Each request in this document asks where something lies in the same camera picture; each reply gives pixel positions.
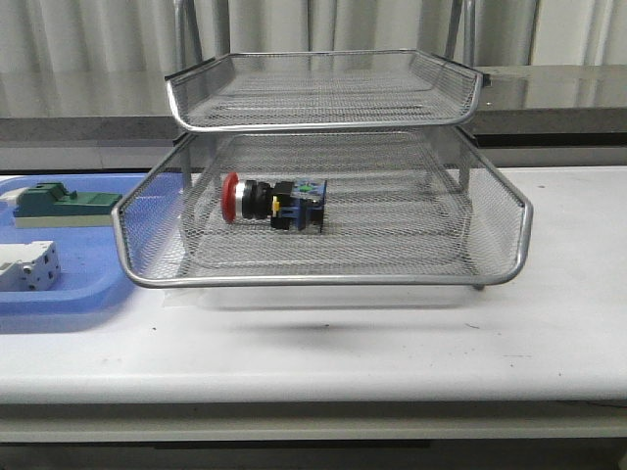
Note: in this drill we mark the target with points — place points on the green and beige switch block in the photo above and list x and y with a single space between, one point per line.
52 205

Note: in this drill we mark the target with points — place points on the white circuit breaker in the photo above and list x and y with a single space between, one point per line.
32 266

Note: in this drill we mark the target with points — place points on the silver metal rack frame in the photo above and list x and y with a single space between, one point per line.
320 167

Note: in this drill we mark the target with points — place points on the clear adhesive tape patch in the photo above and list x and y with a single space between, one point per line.
187 297

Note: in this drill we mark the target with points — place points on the silver mesh tray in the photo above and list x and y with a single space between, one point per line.
413 164
290 91
357 238

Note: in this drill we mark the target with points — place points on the blue plastic tray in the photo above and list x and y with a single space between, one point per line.
90 271

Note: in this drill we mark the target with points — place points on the red emergency stop push button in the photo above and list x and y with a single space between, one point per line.
297 204

